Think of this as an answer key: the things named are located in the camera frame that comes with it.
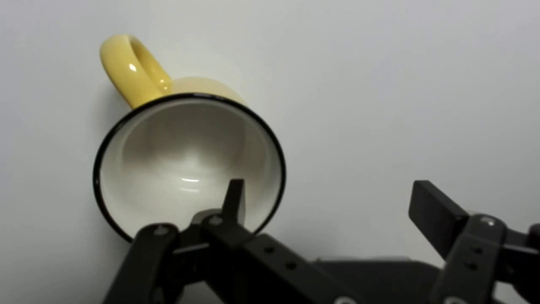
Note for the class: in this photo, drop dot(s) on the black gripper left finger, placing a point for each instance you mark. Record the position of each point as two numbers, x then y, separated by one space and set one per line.
224 258

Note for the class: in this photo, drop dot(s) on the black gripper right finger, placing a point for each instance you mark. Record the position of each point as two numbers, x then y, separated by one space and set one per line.
482 253

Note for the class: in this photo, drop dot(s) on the yellow enamel cup black rim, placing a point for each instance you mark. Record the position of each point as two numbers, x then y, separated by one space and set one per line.
185 152

